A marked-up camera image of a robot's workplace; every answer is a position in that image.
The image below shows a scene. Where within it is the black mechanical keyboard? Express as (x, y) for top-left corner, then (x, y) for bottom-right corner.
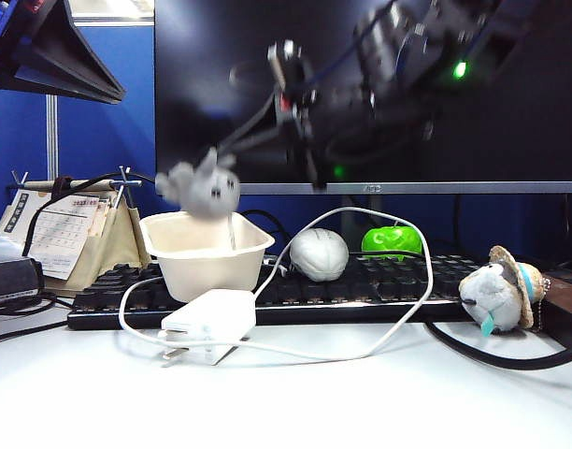
(66, 254), (484, 332)

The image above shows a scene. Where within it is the black tissue box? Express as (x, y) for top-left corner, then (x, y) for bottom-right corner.
(0, 258), (46, 306)

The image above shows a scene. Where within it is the beige canvas calendar stand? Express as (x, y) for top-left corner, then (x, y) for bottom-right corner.
(0, 166), (152, 298)

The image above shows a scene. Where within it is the white charger cable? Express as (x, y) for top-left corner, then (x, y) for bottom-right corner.
(119, 206), (435, 362)

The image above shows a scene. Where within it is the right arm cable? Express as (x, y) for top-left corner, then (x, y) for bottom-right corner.
(311, 2), (397, 85)

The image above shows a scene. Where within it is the black computer monitor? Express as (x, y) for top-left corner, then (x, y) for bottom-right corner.
(153, 0), (572, 196)

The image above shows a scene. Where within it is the thin black cable on table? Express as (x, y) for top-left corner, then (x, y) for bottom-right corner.
(0, 292), (75, 350)

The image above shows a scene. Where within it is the paper calendar sheet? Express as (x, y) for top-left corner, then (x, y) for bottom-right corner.
(27, 196), (101, 282)

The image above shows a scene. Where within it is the dark brown box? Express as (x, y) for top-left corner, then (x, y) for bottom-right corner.
(533, 268), (572, 350)

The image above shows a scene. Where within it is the thin black cable over calendar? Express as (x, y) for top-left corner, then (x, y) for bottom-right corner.
(22, 173), (190, 257)

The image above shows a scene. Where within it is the thick black cable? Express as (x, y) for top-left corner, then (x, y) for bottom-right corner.
(423, 320), (572, 372)

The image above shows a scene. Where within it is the plush toy with straw hat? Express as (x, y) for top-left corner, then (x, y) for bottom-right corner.
(457, 245), (547, 337)

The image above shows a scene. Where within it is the white tissue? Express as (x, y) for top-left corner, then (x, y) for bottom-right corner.
(0, 236), (25, 266)

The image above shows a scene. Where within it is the silver ball chain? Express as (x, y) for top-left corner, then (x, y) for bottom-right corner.
(531, 277), (551, 334)

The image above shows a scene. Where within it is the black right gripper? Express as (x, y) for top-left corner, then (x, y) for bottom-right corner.
(219, 39), (439, 192)

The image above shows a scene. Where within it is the black cable behind bowl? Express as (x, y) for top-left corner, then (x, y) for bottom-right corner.
(241, 209), (291, 256)

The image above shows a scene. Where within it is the white brain squishy ball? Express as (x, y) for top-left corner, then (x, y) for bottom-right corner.
(289, 227), (350, 283)

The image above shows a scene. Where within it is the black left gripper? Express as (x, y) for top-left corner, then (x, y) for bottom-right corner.
(0, 0), (127, 105)

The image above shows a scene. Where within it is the white plastic bowl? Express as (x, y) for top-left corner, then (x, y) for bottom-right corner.
(139, 210), (276, 304)

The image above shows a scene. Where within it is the grey monitor stand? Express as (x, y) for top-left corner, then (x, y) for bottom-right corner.
(340, 194), (385, 238)

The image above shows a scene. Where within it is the white power adapter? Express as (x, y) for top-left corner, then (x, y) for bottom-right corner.
(158, 288), (258, 369)

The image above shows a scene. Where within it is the green apple toy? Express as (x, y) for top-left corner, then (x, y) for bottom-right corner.
(361, 224), (423, 261)

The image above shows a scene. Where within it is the aluminium partition post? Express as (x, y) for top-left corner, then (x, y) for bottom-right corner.
(44, 93), (60, 182)

